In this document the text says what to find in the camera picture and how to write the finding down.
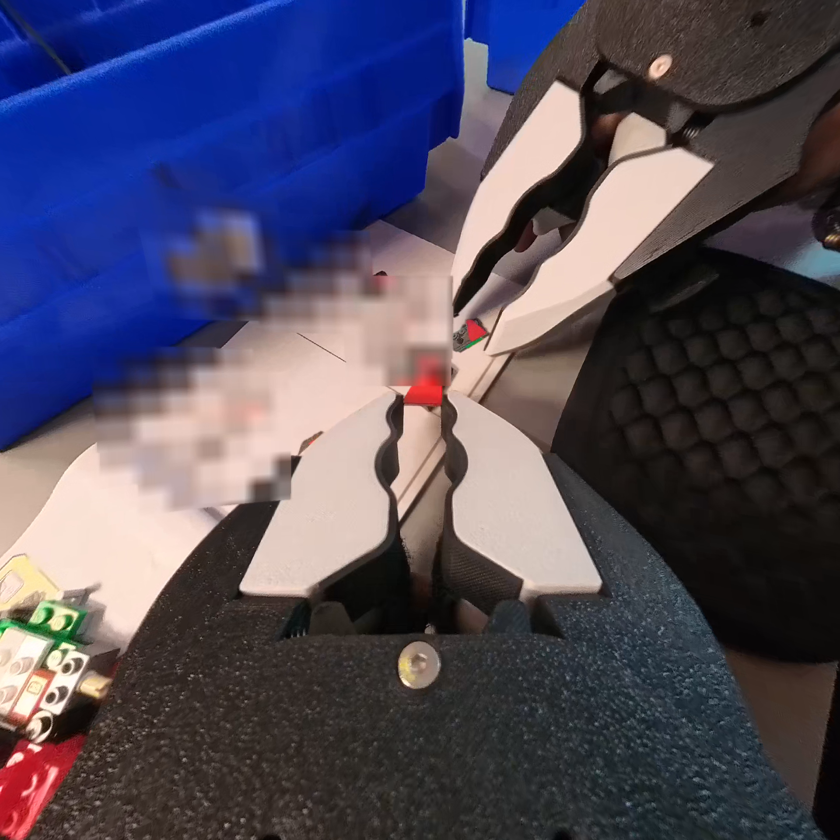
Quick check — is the white lego instruction booklet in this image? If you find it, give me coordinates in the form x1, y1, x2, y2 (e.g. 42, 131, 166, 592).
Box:
0, 220, 546, 664

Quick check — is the black quilted cushion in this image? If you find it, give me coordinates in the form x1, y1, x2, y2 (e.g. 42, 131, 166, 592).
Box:
551, 246, 840, 664

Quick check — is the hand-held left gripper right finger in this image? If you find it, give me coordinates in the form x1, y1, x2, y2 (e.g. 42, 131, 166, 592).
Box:
441, 392, 603, 599

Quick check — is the large blue plastic bin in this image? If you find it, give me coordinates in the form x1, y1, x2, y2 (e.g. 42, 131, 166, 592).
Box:
0, 0, 468, 454

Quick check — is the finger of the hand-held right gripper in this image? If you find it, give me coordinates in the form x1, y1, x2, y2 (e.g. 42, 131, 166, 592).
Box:
451, 79, 586, 319
487, 123, 716, 354

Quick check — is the green white black lego assembly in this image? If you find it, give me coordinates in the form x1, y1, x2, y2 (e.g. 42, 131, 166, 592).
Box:
0, 598, 112, 744

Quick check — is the red lego plate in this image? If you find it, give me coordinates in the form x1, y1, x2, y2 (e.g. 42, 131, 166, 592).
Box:
0, 734, 88, 840

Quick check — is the thin black wire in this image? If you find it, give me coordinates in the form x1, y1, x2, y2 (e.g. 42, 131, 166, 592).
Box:
13, 0, 74, 74

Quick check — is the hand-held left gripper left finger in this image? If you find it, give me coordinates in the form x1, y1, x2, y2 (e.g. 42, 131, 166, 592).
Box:
239, 392, 403, 599

